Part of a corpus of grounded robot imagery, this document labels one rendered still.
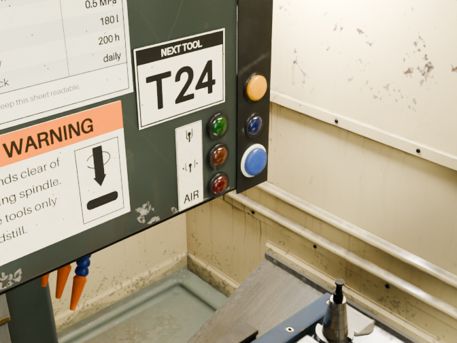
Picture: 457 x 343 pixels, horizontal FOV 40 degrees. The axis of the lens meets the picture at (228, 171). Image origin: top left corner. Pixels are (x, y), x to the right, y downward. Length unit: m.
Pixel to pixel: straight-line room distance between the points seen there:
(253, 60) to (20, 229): 0.26
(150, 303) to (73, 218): 1.63
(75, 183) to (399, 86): 0.97
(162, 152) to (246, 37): 0.13
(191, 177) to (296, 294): 1.22
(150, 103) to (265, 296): 1.32
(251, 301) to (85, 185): 1.32
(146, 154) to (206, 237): 1.55
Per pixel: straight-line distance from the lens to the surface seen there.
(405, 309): 1.62
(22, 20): 0.47
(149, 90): 0.54
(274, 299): 1.80
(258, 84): 0.61
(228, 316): 1.81
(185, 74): 0.56
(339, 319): 1.05
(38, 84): 0.48
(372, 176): 1.51
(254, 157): 0.64
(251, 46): 0.60
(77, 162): 0.52
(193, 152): 0.59
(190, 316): 2.10
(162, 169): 0.57
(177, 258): 2.21
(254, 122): 0.63
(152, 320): 2.09
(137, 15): 0.51
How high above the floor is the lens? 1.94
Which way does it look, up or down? 28 degrees down
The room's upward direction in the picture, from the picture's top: straight up
